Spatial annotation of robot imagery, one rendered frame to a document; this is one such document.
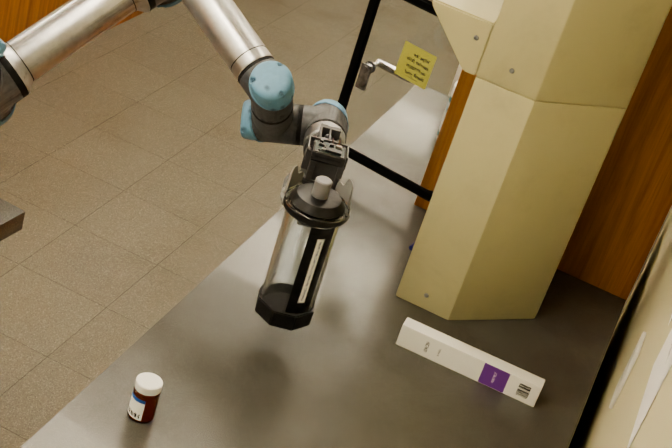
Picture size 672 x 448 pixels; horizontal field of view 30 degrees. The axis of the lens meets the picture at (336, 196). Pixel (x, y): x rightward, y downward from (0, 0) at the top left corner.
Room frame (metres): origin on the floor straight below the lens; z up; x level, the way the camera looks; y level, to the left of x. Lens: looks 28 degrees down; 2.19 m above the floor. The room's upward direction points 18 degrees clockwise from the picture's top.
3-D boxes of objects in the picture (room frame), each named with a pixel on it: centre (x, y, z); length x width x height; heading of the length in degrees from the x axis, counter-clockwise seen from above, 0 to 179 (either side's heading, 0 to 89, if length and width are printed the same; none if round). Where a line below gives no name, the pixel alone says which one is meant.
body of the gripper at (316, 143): (1.92, 0.04, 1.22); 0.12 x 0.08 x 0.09; 5
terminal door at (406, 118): (2.39, -0.08, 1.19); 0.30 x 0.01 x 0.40; 67
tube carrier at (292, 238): (1.78, 0.03, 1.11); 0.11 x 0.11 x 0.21
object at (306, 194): (1.77, 0.03, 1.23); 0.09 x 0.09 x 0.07
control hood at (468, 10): (2.20, -0.15, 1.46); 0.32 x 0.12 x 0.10; 166
